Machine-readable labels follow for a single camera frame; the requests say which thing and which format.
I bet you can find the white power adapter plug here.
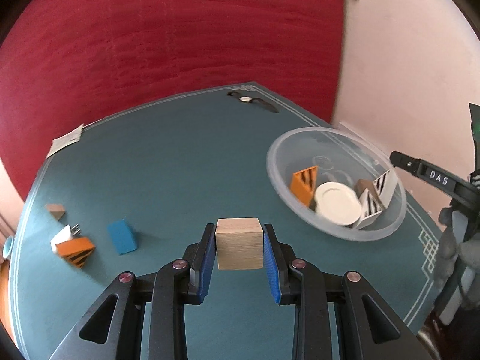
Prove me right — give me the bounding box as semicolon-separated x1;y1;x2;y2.
50;223;81;254

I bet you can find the clear plastic bowl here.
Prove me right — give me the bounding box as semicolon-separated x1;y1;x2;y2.
267;127;407;242

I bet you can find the white striped block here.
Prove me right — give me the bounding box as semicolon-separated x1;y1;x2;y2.
352;189;383;230
373;169;398;209

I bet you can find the brown wooden block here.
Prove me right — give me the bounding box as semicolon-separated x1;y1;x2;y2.
354;179;377;197

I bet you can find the small brown wooden wedge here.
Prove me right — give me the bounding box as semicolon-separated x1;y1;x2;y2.
46;203;66;221

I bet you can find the red fabric sofa back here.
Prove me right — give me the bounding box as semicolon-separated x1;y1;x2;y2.
1;0;344;197

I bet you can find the blue wedge block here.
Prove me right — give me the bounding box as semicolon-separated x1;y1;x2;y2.
106;219;137;255

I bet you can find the grey gloved right hand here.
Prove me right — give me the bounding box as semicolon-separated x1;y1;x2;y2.
433;207;479;326

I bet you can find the white paper card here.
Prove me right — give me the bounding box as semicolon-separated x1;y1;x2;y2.
46;124;84;158

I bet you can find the light wooden cube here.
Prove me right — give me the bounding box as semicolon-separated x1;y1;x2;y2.
216;218;264;271

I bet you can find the black wristwatch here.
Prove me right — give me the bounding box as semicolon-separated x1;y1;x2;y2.
227;90;279;113

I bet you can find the orange striped wedge block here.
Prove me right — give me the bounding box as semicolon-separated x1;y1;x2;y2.
289;166;318;207
56;236;95;268

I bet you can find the white round plate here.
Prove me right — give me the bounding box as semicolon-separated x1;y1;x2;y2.
314;182;362;226

